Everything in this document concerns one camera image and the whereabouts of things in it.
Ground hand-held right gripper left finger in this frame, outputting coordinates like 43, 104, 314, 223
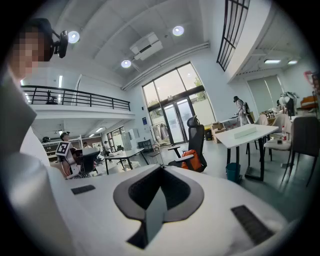
65, 164, 163, 242

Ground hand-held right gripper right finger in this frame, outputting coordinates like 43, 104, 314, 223
161, 164, 289, 242

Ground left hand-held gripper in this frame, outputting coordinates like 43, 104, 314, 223
55, 141, 101, 180

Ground orange fabric bag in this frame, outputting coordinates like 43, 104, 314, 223
181, 149, 201, 171

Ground black mesh office chair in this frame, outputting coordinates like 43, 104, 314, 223
167, 115, 208, 173

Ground person's left forearm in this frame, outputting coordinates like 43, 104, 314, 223
49, 161, 68, 180

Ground beige chair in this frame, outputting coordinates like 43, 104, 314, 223
263, 113, 293, 166

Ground dark grey chair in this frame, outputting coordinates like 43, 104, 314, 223
281, 116, 320, 187

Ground teal waste bin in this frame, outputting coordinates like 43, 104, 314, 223
225, 162, 242, 183

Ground white table with black legs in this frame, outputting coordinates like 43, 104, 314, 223
104, 147, 150, 175

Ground white cabinets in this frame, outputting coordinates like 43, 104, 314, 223
122, 128, 140, 151

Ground black bench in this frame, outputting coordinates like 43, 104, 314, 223
137, 139, 153, 152

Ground black mezzanine railing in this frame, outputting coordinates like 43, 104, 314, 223
21, 84, 131, 112

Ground long white box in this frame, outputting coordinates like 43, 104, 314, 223
233, 126, 258, 139

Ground clothes rack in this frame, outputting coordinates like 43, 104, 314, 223
149, 122, 171, 146

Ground white marble-look table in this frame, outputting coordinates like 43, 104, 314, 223
214, 124, 280, 182

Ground person's white shirt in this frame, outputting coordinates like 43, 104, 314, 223
0, 66, 51, 167

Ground glass entrance doors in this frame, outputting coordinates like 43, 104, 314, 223
141, 62, 217, 146

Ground pile of clothes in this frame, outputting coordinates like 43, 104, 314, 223
276, 91, 301, 117

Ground person's head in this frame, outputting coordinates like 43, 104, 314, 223
8, 17, 55, 78

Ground white ceiling pipes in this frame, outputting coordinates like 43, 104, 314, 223
121, 41, 210, 91

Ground white ceiling air conditioner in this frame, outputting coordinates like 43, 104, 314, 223
129, 31, 164, 61

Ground black head-worn camera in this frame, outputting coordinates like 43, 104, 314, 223
51, 29, 69, 59

